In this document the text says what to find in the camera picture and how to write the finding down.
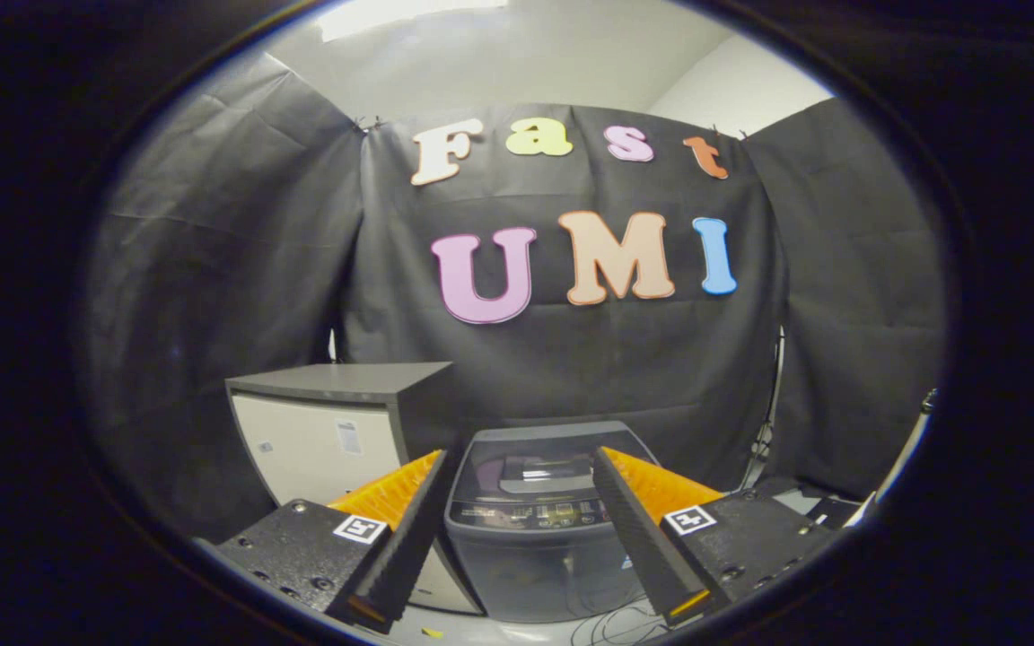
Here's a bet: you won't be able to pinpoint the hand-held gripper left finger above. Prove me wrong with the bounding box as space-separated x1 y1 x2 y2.
194 449 451 634

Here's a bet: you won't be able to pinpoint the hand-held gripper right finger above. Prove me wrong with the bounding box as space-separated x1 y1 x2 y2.
591 446 841 627

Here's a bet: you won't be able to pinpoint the grey washing machine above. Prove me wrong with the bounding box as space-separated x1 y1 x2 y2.
442 422 663 624

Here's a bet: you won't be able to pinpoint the grey cabinet with white door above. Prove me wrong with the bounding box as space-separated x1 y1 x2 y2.
224 362 484 616

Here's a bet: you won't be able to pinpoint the black flat floor box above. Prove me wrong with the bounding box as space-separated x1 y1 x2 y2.
750 478 863 530

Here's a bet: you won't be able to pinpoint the black light stand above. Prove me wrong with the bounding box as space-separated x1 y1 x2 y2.
746 325 789 493

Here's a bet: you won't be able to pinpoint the white pole with black cap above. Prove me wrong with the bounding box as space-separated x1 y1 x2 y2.
843 388 940 530

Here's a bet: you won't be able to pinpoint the black backdrop cloth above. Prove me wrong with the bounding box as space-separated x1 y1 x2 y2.
82 49 949 541

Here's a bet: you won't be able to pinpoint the tangled floor cables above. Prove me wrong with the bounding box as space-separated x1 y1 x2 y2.
569 599 672 646

